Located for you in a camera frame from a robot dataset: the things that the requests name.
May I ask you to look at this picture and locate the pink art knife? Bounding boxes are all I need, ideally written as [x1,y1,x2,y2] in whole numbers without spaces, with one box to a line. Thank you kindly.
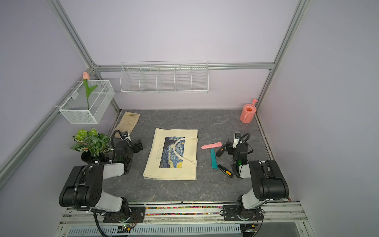
[201,142,223,149]

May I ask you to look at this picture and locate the teal art knife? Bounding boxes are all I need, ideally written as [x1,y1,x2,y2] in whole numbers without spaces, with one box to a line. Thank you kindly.
[210,149,218,169]

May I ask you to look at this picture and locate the black yellow utility knife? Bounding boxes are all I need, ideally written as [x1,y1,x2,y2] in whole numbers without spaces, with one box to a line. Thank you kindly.
[218,165,234,178]

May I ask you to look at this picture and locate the cream starry night tote bag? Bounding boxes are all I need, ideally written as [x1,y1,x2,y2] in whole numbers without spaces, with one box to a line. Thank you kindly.
[143,128,198,181]

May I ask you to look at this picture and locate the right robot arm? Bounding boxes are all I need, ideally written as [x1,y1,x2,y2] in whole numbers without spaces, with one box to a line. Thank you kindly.
[216,141,289,222]

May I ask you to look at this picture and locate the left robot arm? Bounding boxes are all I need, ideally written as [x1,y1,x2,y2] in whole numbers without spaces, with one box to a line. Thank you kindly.
[58,139,146,224]

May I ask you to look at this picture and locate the beige work glove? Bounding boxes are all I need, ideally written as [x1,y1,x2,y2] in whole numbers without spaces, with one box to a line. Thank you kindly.
[114,112,140,135]

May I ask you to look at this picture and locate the pink watering can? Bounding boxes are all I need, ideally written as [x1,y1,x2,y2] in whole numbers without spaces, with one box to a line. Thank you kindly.
[240,99,258,123]

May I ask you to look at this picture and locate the green potted plant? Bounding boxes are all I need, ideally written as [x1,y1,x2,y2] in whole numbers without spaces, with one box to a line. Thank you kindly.
[70,128,112,164]

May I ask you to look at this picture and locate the white mesh basket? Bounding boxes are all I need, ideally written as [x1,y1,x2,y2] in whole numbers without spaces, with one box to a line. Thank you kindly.
[59,80,115,124]

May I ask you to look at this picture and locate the pink artificial tulip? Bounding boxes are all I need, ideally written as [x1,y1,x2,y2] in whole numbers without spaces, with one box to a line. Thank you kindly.
[83,72,98,110]

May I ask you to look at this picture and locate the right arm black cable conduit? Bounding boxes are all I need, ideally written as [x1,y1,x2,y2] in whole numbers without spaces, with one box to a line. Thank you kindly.
[236,133,254,155]

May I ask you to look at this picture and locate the white wire shelf rack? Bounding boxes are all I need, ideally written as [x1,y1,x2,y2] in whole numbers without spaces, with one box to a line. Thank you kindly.
[119,61,209,93]

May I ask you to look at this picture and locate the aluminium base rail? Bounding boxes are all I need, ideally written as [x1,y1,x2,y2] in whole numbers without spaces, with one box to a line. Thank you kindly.
[57,201,309,237]

